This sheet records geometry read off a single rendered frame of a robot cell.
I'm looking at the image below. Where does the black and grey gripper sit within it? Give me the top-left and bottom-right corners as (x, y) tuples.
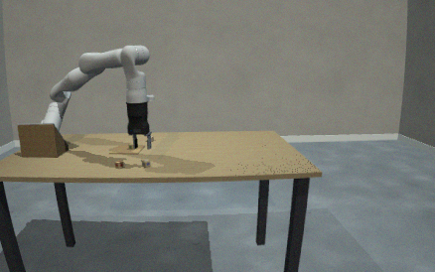
(126, 88), (154, 150)

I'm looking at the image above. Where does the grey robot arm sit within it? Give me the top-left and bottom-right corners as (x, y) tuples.
(41, 46), (150, 131)

